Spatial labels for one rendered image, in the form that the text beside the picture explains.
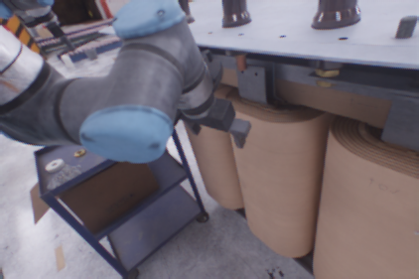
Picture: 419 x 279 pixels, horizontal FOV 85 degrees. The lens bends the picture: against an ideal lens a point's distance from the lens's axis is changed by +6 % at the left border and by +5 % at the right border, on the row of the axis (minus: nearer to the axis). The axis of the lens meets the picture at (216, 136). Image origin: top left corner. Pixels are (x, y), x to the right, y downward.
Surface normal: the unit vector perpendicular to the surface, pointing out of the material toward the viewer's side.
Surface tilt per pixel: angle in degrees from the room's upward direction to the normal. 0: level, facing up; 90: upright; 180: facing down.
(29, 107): 104
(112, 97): 26
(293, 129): 90
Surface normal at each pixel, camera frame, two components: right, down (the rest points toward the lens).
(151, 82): 0.53, -0.29
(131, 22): -0.26, -0.54
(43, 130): -0.25, 0.53
